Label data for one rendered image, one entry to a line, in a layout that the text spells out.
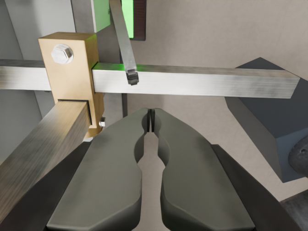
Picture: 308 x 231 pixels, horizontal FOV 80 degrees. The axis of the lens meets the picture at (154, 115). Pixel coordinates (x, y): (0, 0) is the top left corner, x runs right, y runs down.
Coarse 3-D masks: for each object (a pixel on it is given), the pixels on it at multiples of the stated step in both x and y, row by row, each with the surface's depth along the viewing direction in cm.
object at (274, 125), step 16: (256, 64) 101; (272, 64) 94; (304, 80) 75; (224, 96) 118; (304, 96) 68; (240, 112) 93; (256, 112) 73; (272, 112) 69; (288, 112) 66; (304, 112) 63; (256, 128) 77; (272, 128) 63; (288, 128) 61; (304, 128) 58; (256, 144) 88; (272, 144) 65; (288, 144) 61; (272, 160) 73; (288, 176) 70; (304, 176) 70
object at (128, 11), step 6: (126, 0) 31; (132, 0) 31; (126, 6) 31; (132, 6) 31; (126, 12) 32; (132, 12) 32; (126, 18) 32; (132, 18) 32; (126, 24) 32; (132, 24) 33; (132, 30) 33; (132, 36) 34
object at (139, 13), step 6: (138, 0) 31; (144, 0) 31; (138, 6) 31; (144, 6) 31; (138, 12) 32; (144, 12) 32; (138, 18) 32; (138, 24) 33; (138, 30) 33; (138, 36) 34
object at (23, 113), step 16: (0, 0) 36; (0, 16) 36; (0, 32) 37; (0, 48) 37; (16, 48) 41; (0, 96) 37; (16, 96) 42; (32, 96) 47; (0, 112) 37; (16, 112) 42; (32, 112) 47; (0, 128) 37; (16, 128) 42; (32, 128) 48; (0, 144) 37; (16, 144) 42; (0, 160) 37
